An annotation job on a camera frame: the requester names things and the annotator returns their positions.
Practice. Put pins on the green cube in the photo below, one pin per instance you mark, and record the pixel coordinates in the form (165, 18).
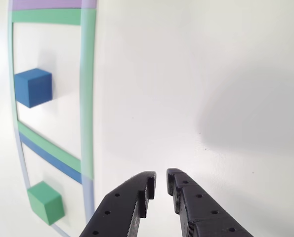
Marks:
(44, 201)

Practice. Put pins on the purple square frame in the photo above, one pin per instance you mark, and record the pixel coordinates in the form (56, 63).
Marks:
(48, 3)

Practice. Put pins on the blue square frame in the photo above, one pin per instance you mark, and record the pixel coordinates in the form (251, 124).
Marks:
(53, 160)

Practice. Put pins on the green square frame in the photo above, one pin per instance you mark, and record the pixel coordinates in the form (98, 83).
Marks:
(87, 98)

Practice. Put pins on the small blue cube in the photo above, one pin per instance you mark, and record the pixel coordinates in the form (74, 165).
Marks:
(33, 86)

